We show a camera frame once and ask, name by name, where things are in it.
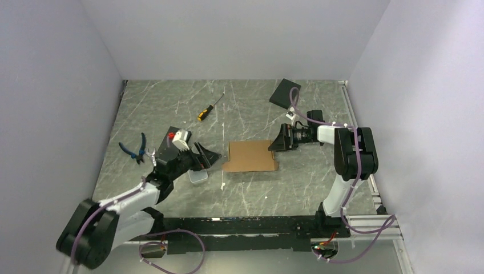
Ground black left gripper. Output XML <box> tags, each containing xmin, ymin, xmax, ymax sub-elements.
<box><xmin>170</xmin><ymin>141</ymin><xmax>221</xmax><ymax>181</ymax></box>

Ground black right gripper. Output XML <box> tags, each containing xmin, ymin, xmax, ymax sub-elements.
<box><xmin>268</xmin><ymin>124</ymin><xmax>314</xmax><ymax>151</ymax></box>

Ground brown cardboard box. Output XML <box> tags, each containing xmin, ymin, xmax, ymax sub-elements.
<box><xmin>222</xmin><ymin>140</ymin><xmax>279</xmax><ymax>172</ymax></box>

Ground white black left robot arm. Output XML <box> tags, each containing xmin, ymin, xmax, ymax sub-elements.
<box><xmin>55</xmin><ymin>142</ymin><xmax>221</xmax><ymax>269</ymax></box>

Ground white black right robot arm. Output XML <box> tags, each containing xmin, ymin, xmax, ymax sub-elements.
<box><xmin>268</xmin><ymin>110</ymin><xmax>378</xmax><ymax>237</ymax></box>

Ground black box near left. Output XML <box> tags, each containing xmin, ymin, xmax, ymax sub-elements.
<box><xmin>155</xmin><ymin>126</ymin><xmax>192</xmax><ymax>164</ymax></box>

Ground black box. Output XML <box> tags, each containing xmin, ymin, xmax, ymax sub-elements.
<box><xmin>269</xmin><ymin>78</ymin><xmax>301</xmax><ymax>109</ymax></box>
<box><xmin>155</xmin><ymin>126</ymin><xmax>192</xmax><ymax>164</ymax></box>

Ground black box far right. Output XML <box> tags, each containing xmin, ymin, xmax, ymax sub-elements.
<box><xmin>269</xmin><ymin>78</ymin><xmax>301</xmax><ymax>109</ymax></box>

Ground white plastic case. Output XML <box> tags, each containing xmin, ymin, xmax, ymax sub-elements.
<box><xmin>188</xmin><ymin>170</ymin><xmax>208</xmax><ymax>185</ymax></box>

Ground yellow black screwdriver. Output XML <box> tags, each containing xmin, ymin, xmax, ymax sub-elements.
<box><xmin>197</xmin><ymin>91</ymin><xmax>225</xmax><ymax>122</ymax></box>

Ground silver wrench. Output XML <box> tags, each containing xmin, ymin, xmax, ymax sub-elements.
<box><xmin>145</xmin><ymin>148</ymin><xmax>157</xmax><ymax>167</ymax></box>

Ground blue handled pliers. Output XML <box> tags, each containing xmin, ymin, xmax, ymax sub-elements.
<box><xmin>118</xmin><ymin>132</ymin><xmax>147</xmax><ymax>164</ymax></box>

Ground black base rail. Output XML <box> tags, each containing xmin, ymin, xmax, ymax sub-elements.
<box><xmin>155</xmin><ymin>213</ymin><xmax>350</xmax><ymax>255</ymax></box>

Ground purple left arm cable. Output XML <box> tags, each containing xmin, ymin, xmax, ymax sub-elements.
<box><xmin>70</xmin><ymin>175</ymin><xmax>207</xmax><ymax>274</ymax></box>

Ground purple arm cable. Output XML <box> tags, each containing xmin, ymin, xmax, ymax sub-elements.
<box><xmin>70</xmin><ymin>175</ymin><xmax>207</xmax><ymax>274</ymax></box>
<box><xmin>289</xmin><ymin>87</ymin><xmax>396</xmax><ymax>264</ymax></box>

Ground aluminium frame rail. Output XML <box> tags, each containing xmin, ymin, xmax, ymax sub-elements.
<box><xmin>338</xmin><ymin>81</ymin><xmax>399</xmax><ymax>236</ymax></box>

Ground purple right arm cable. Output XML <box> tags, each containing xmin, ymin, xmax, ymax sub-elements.
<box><xmin>289</xmin><ymin>87</ymin><xmax>396</xmax><ymax>264</ymax></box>

